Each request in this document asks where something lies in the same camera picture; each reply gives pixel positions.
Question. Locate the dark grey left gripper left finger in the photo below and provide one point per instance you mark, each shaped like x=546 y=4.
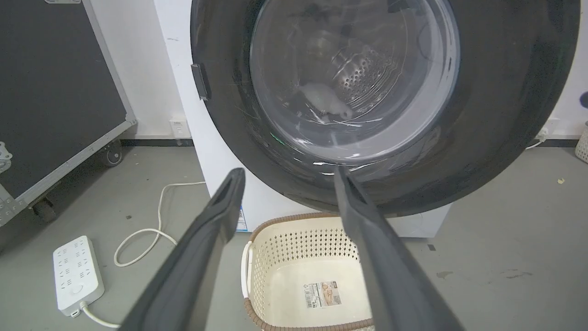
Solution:
x=193 y=266

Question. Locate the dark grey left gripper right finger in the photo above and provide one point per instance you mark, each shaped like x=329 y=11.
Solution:
x=390 y=271

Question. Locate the round black washing machine door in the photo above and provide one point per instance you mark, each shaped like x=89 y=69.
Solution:
x=500 y=115

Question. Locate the white washing machine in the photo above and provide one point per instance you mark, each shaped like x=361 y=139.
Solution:
x=216 y=151

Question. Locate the cream perforated laundry basket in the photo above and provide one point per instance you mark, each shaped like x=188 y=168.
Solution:
x=294 y=271

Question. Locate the white power strip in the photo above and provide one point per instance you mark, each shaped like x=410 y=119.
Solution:
x=76 y=273

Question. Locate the white garment in drum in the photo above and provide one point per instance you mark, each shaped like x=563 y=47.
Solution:
x=326 y=100

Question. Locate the black flight case on wheels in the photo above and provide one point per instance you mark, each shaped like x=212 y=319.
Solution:
x=50 y=92

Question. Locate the white woven basket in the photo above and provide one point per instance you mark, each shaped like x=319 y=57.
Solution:
x=582 y=145

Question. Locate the white wall socket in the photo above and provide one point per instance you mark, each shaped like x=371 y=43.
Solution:
x=179 y=128

